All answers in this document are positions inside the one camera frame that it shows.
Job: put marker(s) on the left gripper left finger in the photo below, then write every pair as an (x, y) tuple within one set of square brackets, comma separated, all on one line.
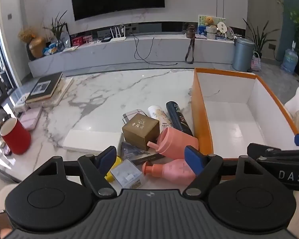
[(94, 168)]

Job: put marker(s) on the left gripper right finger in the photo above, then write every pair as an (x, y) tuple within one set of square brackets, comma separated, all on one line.
[(207, 169)]

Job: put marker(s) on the white long box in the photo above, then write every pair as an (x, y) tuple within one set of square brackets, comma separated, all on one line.
[(92, 142)]

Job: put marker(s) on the pink pump bottle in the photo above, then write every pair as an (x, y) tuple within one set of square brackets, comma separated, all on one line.
[(176, 171)]

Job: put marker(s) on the clear plastic small box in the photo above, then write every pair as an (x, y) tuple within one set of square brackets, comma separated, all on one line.
[(128, 175)]

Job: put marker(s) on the pink cup with spout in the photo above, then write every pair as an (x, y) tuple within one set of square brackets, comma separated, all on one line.
[(171, 143)]

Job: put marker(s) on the dark illustrated card box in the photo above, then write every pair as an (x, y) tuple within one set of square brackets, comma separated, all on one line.
[(136, 155)]

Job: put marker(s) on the dark blue cylinder can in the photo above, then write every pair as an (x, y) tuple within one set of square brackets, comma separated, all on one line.
[(177, 118)]

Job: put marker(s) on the gold cube box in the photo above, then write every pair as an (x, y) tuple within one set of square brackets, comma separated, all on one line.
[(140, 130)]

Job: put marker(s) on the plaid glasses case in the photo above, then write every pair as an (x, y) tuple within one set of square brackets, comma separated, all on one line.
[(126, 117)]

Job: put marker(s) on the white floral bottle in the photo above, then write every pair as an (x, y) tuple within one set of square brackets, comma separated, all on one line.
[(157, 113)]

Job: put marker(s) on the white sock foot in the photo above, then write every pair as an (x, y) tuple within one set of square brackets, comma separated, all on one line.
[(292, 106)]

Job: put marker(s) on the orange white storage box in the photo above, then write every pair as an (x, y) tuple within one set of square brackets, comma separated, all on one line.
[(231, 109)]

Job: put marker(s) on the blue water jug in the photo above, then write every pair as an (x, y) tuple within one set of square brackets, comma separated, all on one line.
[(290, 59)]

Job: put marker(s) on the pink flat case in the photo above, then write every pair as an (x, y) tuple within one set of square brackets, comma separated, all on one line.
[(30, 118)]

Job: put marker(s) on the red cup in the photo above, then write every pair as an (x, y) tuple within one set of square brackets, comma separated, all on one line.
[(16, 136)]

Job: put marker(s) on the woven pink basket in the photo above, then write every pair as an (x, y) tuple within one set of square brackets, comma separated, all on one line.
[(256, 62)]

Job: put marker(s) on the beige books stack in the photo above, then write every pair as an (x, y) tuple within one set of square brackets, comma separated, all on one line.
[(57, 96)]

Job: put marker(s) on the grey blue trash bin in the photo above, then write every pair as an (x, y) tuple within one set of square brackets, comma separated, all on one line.
[(243, 54)]

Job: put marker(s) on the tall leaf plant right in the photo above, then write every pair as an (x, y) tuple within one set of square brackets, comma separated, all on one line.
[(260, 38)]

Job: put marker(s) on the marble tv console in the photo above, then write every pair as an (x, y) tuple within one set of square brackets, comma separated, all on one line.
[(156, 50)]

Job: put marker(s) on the white wifi router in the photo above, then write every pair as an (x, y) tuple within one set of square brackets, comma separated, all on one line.
[(118, 33)]

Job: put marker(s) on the gold vase with dried flowers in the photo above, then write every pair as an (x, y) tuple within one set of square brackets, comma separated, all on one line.
[(34, 44)]

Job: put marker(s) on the green potted plant left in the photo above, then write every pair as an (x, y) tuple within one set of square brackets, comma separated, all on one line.
[(56, 27)]

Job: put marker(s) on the teddy bear picture board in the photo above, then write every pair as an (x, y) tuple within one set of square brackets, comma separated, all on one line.
[(205, 21)]

